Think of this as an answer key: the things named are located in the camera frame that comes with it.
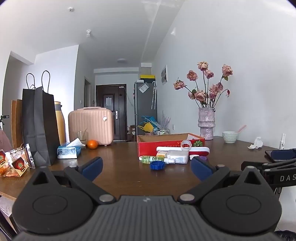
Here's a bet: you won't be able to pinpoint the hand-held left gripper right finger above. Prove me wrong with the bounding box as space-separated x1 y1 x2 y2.
177 157 270 205

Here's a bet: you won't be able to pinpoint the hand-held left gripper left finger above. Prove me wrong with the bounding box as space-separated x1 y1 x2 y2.
31 157 116 205

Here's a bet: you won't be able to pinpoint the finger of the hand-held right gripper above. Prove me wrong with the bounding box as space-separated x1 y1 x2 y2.
241 159 296 172

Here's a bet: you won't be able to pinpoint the white translucent plastic bottle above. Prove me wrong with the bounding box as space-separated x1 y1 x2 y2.
166 150 190 164

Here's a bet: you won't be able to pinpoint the white and red case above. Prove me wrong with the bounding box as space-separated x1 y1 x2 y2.
156 146 210 156

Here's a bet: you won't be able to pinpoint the blue bottle cap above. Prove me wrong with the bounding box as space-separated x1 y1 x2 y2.
150 161 166 170

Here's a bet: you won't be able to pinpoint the small green bottle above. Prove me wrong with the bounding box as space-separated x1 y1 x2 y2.
139 155 176 164

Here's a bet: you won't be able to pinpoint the red cardboard box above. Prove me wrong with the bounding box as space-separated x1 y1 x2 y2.
137 133 205 156

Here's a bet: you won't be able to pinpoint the crumpled white tissue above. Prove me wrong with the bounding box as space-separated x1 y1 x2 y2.
247 137 263 149

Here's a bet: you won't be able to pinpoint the blue tissue pack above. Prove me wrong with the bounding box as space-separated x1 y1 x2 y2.
57 138 86 159

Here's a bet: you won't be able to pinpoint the clear drinking glass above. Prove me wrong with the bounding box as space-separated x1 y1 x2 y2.
73 131 89 146

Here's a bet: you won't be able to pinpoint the pale green bowl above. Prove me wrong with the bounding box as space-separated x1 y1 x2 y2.
222 131 238 143

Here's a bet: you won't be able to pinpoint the pink hard suitcase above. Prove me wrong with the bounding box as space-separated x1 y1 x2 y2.
68 107 114 146

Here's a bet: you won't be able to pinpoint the lilac ceramic vase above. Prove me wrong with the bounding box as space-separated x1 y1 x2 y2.
198 107 216 141

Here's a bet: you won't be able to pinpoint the yellow thermos bottle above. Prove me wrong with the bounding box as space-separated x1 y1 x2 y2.
54 101 67 146

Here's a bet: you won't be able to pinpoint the dark brown entrance door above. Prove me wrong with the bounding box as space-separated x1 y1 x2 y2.
96 84 127 141

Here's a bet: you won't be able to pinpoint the white feather decoration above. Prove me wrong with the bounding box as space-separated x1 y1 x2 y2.
159 111 171 130

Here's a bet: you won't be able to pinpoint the black paper bag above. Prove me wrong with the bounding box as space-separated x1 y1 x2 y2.
22 71 58 166

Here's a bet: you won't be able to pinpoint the silver foil packet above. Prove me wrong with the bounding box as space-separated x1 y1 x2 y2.
23 143 36 169

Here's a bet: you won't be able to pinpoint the blue and yellow toys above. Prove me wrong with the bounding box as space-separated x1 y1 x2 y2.
137 115 160 136

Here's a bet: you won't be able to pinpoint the grey side door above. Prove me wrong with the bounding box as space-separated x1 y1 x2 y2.
84 79 92 107

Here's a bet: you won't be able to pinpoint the red label snack packet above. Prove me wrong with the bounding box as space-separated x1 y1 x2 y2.
5 148 31 177
0 149 10 168

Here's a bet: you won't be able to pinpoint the grey refrigerator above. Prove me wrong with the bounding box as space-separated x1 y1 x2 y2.
134 82 158 130

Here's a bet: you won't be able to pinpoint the clear folded umbrella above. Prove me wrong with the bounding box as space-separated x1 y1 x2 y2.
151 81 157 110

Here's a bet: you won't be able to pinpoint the brown paper bag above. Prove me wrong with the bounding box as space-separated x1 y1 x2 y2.
11 99 23 149

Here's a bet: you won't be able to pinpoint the pink cloth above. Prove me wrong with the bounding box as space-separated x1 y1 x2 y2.
0 129 12 152

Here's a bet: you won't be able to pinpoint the dried pink roses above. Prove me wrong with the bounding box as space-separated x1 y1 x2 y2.
173 61 233 109

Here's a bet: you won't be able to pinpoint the black tripod device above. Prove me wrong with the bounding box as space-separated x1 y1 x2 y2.
0 114 10 130

